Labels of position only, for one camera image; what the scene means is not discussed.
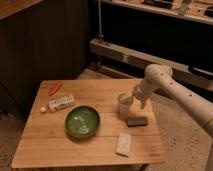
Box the white plastic bottle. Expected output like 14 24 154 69
40 95 75 113

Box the metal shelf rack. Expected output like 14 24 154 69
90 0 213 91

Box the dark grey rectangular block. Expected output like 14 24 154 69
126 117 148 127

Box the white ceramic cup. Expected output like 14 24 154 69
117 93 133 118

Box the wooden folding table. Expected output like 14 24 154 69
12 79 166 168

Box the green ceramic bowl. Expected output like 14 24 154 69
65 106 100 140

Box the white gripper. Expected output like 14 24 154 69
121 81 154 109

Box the orange carrot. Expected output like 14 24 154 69
49 82 63 96

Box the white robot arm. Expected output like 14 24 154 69
118 64 213 138

